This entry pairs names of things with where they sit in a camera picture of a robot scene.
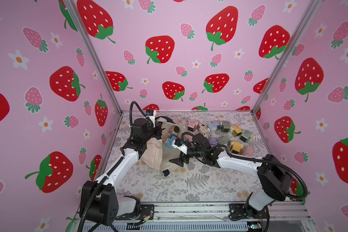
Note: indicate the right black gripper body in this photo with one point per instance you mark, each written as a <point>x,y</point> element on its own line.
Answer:
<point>187,153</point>

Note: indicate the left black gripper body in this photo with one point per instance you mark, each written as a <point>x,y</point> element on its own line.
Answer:
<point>150,133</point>

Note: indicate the purple pencil sharpener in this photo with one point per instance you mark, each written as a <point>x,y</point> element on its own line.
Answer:
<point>213,141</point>

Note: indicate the cream white pencil sharpener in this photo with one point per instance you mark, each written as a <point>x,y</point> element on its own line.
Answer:
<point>203,129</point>

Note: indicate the cream canvas tote bag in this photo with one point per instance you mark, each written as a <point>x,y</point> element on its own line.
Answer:
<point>159,153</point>

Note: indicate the light blue pencil sharpener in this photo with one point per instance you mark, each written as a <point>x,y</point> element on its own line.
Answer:
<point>214,125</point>

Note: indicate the blue pink pencil sharpener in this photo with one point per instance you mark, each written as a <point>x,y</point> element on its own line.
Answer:
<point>171,141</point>

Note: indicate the grey green pencil sharpener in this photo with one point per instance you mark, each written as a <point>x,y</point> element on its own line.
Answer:
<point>225,126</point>

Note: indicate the yellow pencil sharpener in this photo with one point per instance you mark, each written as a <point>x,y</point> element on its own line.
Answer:
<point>236,147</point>
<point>236,130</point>

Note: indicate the pink round pencil sharpener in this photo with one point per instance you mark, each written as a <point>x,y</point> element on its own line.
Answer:
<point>247,151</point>

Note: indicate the mint green pencil sharpener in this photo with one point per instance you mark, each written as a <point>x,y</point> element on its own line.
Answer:
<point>246,136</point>

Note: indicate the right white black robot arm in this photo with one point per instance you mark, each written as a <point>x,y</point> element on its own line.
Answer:
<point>275,179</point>

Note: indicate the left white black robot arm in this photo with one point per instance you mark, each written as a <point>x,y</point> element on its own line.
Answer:
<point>99,201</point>

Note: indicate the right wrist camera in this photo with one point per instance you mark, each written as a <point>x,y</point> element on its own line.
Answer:
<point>178,144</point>

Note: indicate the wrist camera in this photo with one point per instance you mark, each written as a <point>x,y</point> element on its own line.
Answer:
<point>143,121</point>
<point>178,144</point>

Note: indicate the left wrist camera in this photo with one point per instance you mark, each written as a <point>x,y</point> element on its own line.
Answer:
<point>143,121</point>

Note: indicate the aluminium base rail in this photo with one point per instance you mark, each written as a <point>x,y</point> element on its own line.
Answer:
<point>211,217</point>

